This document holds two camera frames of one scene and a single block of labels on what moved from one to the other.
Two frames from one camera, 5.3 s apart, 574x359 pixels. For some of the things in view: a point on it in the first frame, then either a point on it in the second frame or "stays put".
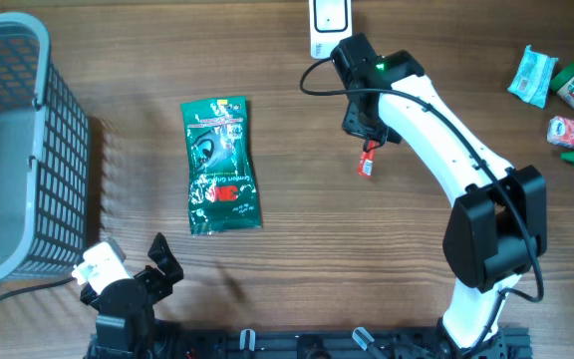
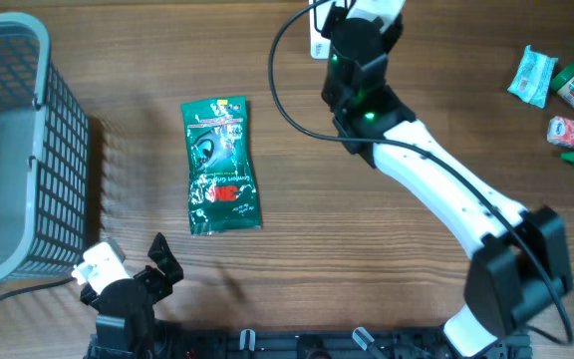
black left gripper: x=161 y=285 stays put
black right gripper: x=353 y=125 -> x=335 y=23
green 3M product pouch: x=222 y=187 stays put
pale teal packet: x=533 y=78 stays put
